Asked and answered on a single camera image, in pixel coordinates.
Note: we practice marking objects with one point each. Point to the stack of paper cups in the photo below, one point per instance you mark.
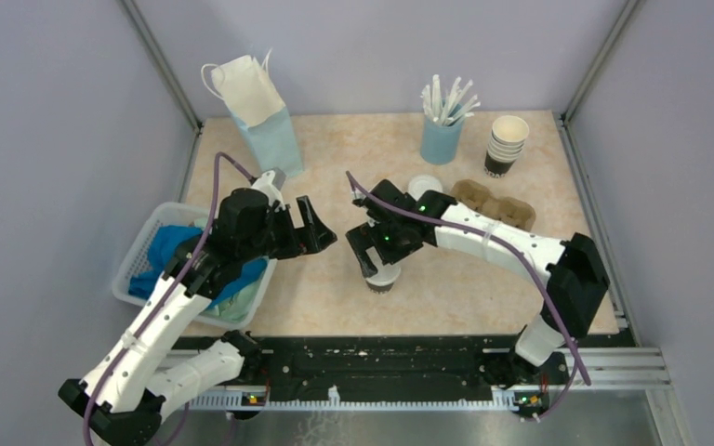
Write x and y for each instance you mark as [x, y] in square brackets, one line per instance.
[506, 143]

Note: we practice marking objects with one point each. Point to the mint green cloth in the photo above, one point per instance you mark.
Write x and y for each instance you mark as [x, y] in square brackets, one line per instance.
[238, 308]

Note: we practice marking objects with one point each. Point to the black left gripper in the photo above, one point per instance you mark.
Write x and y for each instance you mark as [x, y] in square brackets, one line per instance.
[308, 242]

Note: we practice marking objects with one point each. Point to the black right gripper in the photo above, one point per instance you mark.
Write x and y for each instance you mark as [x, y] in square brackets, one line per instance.
[361, 239]

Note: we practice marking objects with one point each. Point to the white wrapped straws bundle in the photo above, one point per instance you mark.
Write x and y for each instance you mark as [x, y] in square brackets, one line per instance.
[448, 106]

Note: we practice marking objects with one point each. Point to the light blue paper bag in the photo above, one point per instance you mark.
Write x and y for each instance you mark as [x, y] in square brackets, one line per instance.
[245, 87]

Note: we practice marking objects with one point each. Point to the blue cylindrical straw holder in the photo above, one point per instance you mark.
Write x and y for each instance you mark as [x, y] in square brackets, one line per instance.
[439, 143]

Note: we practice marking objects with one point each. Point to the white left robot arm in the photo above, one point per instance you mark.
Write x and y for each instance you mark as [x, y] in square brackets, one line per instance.
[124, 400]

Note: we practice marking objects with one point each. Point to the brown cardboard cup carrier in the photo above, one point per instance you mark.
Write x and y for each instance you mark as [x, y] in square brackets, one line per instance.
[509, 210]

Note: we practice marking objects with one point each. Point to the blue cloth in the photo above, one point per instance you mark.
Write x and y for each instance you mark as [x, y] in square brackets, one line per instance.
[161, 250]

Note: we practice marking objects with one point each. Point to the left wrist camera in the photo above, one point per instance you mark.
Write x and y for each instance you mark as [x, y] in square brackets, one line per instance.
[270, 183]

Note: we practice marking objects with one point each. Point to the black paper coffee cup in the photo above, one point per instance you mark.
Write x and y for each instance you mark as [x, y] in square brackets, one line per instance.
[379, 284]

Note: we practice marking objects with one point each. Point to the white plastic basket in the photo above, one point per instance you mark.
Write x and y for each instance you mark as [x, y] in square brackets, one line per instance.
[135, 262]

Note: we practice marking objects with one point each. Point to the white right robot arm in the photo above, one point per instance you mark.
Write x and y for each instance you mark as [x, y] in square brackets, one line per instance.
[569, 274]

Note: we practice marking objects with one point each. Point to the stack of white cup lids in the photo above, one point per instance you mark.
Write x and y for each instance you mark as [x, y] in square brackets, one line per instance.
[420, 184]

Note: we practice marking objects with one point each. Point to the white coffee cup lid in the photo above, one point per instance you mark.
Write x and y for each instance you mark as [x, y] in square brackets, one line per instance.
[388, 270]

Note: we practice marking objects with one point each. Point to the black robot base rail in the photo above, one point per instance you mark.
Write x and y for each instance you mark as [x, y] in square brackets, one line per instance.
[417, 369]

